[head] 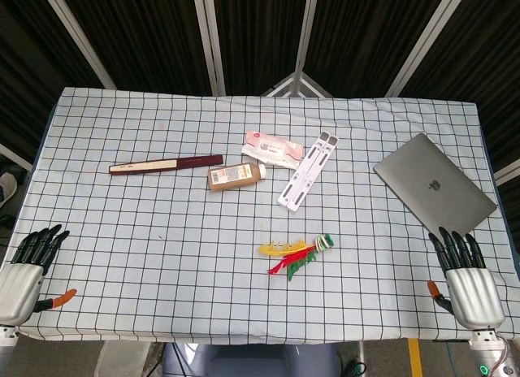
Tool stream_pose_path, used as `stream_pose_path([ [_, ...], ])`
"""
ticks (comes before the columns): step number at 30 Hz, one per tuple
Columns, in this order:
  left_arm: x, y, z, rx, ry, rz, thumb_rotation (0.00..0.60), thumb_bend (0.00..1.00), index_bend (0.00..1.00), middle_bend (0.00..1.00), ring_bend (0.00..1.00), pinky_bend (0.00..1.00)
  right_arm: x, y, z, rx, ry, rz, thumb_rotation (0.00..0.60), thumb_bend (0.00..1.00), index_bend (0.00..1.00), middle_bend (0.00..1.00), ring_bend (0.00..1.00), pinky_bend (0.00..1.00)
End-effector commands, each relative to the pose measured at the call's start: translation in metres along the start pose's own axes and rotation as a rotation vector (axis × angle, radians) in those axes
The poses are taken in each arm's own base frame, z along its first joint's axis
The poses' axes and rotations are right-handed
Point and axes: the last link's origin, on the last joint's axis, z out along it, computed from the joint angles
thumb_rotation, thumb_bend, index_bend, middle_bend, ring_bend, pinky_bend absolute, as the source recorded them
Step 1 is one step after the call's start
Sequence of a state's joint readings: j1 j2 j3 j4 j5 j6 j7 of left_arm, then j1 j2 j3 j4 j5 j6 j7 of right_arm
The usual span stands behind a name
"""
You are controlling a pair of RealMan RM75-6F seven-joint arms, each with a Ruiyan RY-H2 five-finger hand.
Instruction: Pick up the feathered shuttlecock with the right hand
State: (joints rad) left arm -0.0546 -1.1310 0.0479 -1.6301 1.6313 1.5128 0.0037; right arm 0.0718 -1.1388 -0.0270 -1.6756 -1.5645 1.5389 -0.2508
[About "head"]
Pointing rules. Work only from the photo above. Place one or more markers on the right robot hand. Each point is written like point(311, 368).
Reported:
point(473, 289)

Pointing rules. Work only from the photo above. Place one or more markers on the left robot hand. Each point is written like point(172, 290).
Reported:
point(18, 283)

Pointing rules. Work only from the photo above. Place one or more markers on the colourful feather shuttlecock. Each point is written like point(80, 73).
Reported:
point(298, 255)

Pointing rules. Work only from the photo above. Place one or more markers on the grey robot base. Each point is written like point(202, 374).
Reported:
point(248, 360)

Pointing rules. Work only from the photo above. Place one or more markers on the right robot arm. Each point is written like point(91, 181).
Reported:
point(489, 352)

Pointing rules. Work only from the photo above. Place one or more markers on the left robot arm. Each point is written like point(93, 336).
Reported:
point(5, 344)

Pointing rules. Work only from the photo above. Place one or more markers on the white folding laptop stand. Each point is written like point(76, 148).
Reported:
point(308, 172)

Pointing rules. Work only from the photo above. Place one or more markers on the grey closed laptop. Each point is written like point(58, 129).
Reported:
point(434, 186)

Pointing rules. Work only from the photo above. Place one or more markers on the blue checked tablecloth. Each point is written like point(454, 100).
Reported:
point(162, 239)

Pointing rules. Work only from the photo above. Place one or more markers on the dark red folded fan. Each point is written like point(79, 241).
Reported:
point(164, 165)

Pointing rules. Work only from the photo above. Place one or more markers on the brown drink bottle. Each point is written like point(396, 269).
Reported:
point(235, 176)

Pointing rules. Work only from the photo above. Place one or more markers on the pink white wipes pack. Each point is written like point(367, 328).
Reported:
point(272, 149)

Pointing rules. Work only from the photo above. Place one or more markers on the white metal frame stand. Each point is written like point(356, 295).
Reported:
point(295, 86)

